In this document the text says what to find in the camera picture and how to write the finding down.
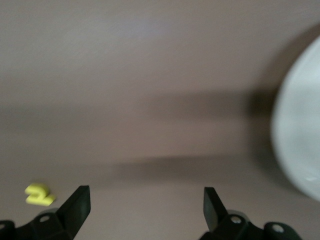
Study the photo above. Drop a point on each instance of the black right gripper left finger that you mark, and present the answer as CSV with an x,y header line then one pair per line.
x,y
72,215

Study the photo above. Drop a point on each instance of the yellow foam letter h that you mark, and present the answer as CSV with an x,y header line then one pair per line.
x,y
40,198

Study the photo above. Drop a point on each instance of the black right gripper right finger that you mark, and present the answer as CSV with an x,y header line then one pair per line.
x,y
222,225

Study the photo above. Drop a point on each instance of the brown table cover sheet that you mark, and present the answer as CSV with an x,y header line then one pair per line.
x,y
125,62

